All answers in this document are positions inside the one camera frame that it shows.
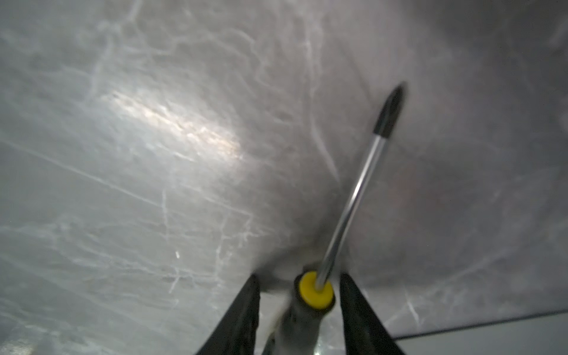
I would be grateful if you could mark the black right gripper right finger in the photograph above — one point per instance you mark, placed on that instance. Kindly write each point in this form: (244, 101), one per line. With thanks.
(363, 331)

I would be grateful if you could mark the grey yellow screwdriver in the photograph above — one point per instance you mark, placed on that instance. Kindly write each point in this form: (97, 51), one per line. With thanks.
(313, 295)

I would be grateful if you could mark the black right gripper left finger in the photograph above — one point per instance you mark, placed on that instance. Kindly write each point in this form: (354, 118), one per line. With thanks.
(236, 331)

